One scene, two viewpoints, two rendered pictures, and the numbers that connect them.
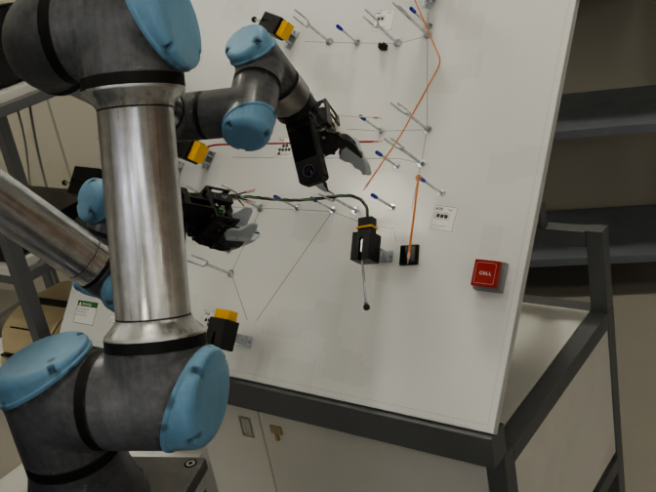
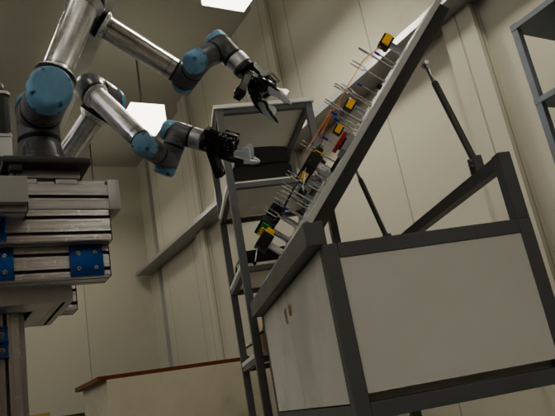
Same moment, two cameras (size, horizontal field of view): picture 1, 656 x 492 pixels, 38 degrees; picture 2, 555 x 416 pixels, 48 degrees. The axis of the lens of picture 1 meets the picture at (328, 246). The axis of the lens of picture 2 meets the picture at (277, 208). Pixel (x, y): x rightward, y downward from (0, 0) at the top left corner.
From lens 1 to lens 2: 1.86 m
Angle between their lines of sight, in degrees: 55
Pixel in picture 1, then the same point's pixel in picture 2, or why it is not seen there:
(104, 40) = not seen: outside the picture
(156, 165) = (68, 14)
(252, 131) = (188, 58)
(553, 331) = not seen: hidden behind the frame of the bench
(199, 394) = (38, 75)
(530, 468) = (368, 277)
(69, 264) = (123, 131)
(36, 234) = (113, 117)
